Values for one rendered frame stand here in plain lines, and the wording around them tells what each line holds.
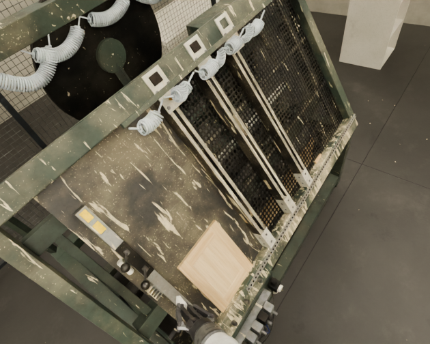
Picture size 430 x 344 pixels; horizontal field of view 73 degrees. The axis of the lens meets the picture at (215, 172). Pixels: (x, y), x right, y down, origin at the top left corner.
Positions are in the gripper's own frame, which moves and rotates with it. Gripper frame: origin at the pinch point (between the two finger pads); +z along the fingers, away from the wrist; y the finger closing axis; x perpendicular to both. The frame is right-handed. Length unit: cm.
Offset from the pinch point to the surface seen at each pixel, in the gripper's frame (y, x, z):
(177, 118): -9, -69, 35
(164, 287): -4.7, 8.7, 32.9
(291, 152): -90, -57, 47
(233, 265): -48, 8, 42
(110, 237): 19.6, -17.7, 30.5
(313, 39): -117, -138, 60
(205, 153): -26, -54, 38
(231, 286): -46, 19, 41
